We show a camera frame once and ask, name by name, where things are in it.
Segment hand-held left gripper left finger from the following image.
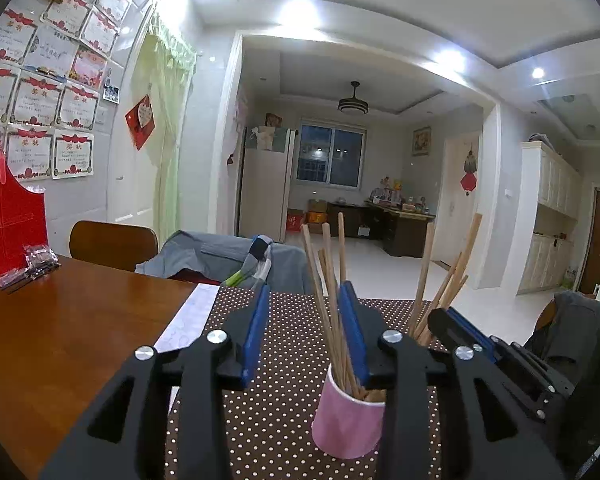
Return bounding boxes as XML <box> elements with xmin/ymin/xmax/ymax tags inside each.
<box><xmin>39</xmin><ymin>284</ymin><xmax>272</xmax><ymax>480</ymax></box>

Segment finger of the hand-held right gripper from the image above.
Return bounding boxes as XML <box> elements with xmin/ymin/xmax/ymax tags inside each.
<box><xmin>426</xmin><ymin>307</ymin><xmax>498</xmax><ymax>363</ymax></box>
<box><xmin>495</xmin><ymin>338</ymin><xmax>576</xmax><ymax>418</ymax></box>

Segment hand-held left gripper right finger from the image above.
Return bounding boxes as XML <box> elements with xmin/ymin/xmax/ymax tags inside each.
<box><xmin>338</xmin><ymin>281</ymin><xmax>567</xmax><ymax>480</ymax></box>

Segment bundle of chopsticks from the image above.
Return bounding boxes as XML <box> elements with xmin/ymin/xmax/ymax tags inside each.
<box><xmin>300</xmin><ymin>212</ymin><xmax>387</xmax><ymax>403</ymax></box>

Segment wooden chopstick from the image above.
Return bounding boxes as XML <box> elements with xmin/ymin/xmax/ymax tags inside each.
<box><xmin>430</xmin><ymin>212</ymin><xmax>483</xmax><ymax>321</ymax></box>
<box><xmin>416</xmin><ymin>252</ymin><xmax>465</xmax><ymax>341</ymax></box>
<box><xmin>409</xmin><ymin>221</ymin><xmax>436</xmax><ymax>336</ymax></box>
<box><xmin>420</xmin><ymin>275</ymin><xmax>471</xmax><ymax>346</ymax></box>

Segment pink cup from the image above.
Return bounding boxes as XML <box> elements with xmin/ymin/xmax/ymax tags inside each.
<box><xmin>311</xmin><ymin>364</ymin><xmax>387</xmax><ymax>460</ymax></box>

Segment wooden chair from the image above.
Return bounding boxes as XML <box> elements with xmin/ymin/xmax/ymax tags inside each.
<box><xmin>69</xmin><ymin>220</ymin><xmax>160</xmax><ymax>273</ymax></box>
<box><xmin>534</xmin><ymin>299</ymin><xmax>557</xmax><ymax>333</ymax></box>

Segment dark jacket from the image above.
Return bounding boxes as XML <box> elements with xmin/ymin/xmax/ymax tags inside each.
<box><xmin>524</xmin><ymin>289</ymin><xmax>600</xmax><ymax>386</ymax></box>

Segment white paper strip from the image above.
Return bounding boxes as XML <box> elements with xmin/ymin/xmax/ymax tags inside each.
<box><xmin>154</xmin><ymin>282</ymin><xmax>222</xmax><ymax>356</ymax></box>

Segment brown polka dot mat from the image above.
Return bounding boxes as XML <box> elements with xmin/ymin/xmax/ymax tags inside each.
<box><xmin>165</xmin><ymin>285</ymin><xmax>448</xmax><ymax>480</ymax></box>

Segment green white striped cloth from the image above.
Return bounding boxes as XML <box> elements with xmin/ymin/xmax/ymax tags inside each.
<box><xmin>224</xmin><ymin>235</ymin><xmax>276</xmax><ymax>290</ymax></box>

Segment red cloth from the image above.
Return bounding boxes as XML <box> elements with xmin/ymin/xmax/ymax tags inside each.
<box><xmin>169</xmin><ymin>269</ymin><xmax>222</xmax><ymax>287</ymax></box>

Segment grey cloth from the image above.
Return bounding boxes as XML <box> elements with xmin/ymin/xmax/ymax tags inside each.
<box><xmin>135</xmin><ymin>230</ymin><xmax>313</xmax><ymax>295</ymax></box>

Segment dark wooden desk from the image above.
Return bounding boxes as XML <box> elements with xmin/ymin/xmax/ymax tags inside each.
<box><xmin>327</xmin><ymin>201</ymin><xmax>437</xmax><ymax>258</ymax></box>

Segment white door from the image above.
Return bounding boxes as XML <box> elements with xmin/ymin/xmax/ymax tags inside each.
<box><xmin>437</xmin><ymin>131</ymin><xmax>482</xmax><ymax>266</ymax></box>

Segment clutter of desk ornaments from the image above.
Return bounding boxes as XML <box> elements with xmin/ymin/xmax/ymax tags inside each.
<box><xmin>367</xmin><ymin>176</ymin><xmax>431</xmax><ymax>216</ymax></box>

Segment brown entrance door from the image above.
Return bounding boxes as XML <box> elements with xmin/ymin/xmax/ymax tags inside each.
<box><xmin>577</xmin><ymin>184</ymin><xmax>600</xmax><ymax>295</ymax></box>

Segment beige refrigerator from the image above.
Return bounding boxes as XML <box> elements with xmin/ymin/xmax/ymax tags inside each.
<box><xmin>237</xmin><ymin>127</ymin><xmax>297</xmax><ymax>245</ymax></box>

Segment red hanging door ornament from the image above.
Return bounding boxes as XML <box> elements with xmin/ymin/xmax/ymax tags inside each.
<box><xmin>459</xmin><ymin>142</ymin><xmax>479</xmax><ymax>195</ymax></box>

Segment white tall cabinet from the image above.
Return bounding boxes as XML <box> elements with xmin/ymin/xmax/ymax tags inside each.
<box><xmin>517</xmin><ymin>140</ymin><xmax>583</xmax><ymax>297</ymax></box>

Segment window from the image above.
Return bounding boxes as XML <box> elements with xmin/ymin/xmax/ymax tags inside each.
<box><xmin>296</xmin><ymin>122</ymin><xmax>367</xmax><ymax>188</ymax></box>

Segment dark bag on cabinet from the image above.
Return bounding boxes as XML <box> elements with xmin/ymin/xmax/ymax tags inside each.
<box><xmin>527</xmin><ymin>132</ymin><xmax>556</xmax><ymax>153</ymax></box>

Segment white bag on refrigerator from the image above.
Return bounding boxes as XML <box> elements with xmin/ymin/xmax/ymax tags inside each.
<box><xmin>245</xmin><ymin>127</ymin><xmax>273</xmax><ymax>150</ymax></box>

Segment light green curtain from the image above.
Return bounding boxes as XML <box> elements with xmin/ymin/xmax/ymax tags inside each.
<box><xmin>139</xmin><ymin>10</ymin><xmax>198</xmax><ymax>241</ymax></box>

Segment ceiling fan lamp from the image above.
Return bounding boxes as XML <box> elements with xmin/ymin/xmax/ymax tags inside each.
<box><xmin>337</xmin><ymin>81</ymin><xmax>370</xmax><ymax>115</ymax></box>

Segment clear plastic packet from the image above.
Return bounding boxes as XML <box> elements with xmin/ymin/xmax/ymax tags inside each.
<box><xmin>0</xmin><ymin>270</ymin><xmax>37</xmax><ymax>292</ymax></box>
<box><xmin>22</xmin><ymin>243</ymin><xmax>61</xmax><ymax>274</ymax></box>

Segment red diamond heart decoration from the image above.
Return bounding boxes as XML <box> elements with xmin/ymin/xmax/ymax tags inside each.
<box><xmin>125</xmin><ymin>94</ymin><xmax>157</xmax><ymax>151</ymax></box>

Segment red paper bag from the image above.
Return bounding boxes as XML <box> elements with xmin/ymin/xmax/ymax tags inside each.
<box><xmin>0</xmin><ymin>141</ymin><xmax>48</xmax><ymax>292</ymax></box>

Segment framed wall picture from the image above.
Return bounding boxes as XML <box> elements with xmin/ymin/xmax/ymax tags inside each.
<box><xmin>412</xmin><ymin>126</ymin><xmax>432</xmax><ymax>157</ymax></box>

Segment wall of award certificates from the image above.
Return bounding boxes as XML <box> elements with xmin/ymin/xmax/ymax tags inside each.
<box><xmin>0</xmin><ymin>0</ymin><xmax>133</xmax><ymax>181</ymax></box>

